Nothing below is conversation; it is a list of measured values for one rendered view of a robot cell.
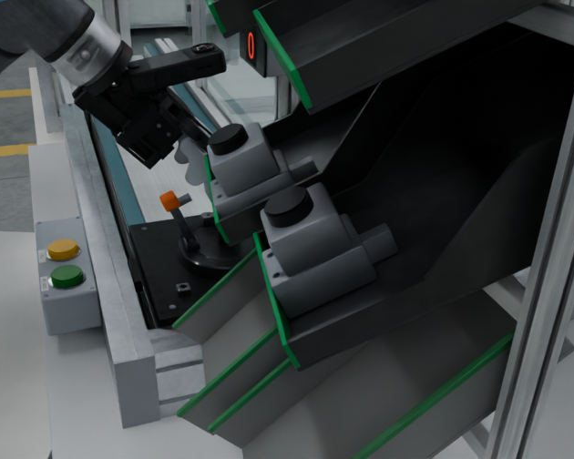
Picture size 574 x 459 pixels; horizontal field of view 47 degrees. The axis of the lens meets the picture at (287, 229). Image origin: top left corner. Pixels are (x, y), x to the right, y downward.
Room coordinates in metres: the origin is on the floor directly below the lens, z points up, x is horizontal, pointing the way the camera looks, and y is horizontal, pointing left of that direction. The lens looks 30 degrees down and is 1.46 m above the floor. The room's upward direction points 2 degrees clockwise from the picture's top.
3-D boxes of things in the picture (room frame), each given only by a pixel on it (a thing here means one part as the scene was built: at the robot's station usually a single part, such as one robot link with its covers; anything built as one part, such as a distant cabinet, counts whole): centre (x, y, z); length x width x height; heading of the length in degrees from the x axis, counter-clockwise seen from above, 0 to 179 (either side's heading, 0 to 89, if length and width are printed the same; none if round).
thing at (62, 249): (0.78, 0.31, 0.96); 0.04 x 0.04 x 0.02
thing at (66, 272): (0.72, 0.28, 0.96); 0.04 x 0.04 x 0.02
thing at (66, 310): (0.78, 0.31, 0.93); 0.21 x 0.07 x 0.06; 21
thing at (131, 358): (0.98, 0.32, 0.91); 0.89 x 0.06 x 0.11; 21
